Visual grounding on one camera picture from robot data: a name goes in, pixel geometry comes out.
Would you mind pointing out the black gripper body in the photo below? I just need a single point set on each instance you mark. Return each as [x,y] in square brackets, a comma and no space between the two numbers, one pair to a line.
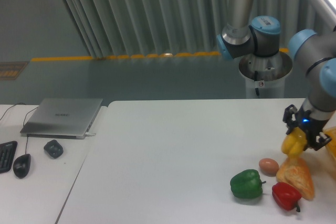
[308,124]

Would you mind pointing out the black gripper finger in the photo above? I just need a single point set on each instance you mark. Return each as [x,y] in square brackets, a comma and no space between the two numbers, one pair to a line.
[318,141]
[289,118]

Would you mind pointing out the yellow bell pepper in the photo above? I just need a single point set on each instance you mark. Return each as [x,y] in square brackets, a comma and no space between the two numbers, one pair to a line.
[294,143]

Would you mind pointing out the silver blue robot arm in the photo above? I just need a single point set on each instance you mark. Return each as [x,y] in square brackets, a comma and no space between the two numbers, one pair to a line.
[256,43]

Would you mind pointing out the red bell pepper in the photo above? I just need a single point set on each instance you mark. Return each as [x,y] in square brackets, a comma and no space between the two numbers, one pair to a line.
[286,196]

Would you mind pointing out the green bell pepper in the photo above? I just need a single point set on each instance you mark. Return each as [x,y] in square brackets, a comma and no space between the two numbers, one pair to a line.
[247,184]

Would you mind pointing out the yellow plastic basket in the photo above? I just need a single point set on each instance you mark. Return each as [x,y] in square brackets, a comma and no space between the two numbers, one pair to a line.
[331,146]

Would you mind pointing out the golden bread pastry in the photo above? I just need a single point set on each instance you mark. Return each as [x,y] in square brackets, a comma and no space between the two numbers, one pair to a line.
[295,172]

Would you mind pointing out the brown egg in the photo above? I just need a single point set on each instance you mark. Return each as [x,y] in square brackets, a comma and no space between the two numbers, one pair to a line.
[268,166]

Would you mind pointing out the silver closed laptop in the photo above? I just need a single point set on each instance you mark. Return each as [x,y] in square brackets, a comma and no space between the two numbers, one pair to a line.
[62,118]

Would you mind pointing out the small black gadget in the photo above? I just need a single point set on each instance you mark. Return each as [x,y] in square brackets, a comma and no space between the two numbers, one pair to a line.
[53,149]

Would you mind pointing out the black computer mouse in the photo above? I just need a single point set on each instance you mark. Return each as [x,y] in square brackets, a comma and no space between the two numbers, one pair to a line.
[21,166]

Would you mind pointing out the black keyboard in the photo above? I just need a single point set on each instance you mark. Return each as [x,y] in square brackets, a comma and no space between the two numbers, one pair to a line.
[7,154]

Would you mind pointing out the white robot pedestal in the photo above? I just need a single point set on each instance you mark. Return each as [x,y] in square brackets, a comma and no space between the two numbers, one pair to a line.
[265,77]

